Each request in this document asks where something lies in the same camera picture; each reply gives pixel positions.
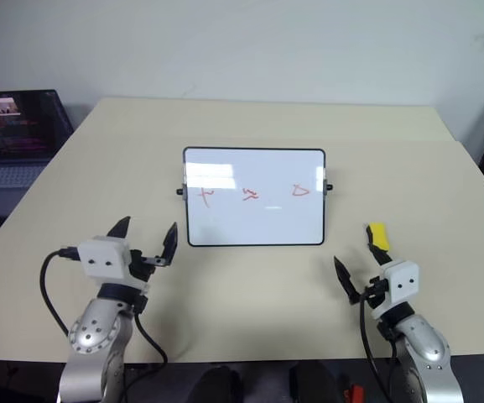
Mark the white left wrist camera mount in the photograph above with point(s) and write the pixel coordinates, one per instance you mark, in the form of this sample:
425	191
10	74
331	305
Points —
101	256

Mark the small black-framed whiteboard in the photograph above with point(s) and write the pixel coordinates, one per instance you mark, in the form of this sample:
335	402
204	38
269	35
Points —
254	218

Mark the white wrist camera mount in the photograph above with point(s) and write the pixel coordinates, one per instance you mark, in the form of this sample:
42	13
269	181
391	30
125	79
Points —
401	279
101	256

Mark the open dark laptop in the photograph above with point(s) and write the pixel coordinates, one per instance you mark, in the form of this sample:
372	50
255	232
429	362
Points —
19	126

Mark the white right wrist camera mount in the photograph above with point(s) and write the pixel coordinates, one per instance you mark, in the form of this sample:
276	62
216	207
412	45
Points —
401	279

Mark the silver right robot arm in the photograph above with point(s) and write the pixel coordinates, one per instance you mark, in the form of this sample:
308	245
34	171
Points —
426	340

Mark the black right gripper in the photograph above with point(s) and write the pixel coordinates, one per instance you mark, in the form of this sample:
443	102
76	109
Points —
376	289

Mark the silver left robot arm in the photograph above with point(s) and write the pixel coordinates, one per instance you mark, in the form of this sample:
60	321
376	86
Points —
95	331

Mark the yellow and black eraser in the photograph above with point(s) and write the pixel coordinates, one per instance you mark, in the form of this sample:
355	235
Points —
379	236

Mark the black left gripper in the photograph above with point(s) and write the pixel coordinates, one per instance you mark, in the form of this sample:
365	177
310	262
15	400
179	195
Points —
141	266

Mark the small red object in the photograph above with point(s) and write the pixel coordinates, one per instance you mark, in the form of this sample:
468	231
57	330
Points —
354	394

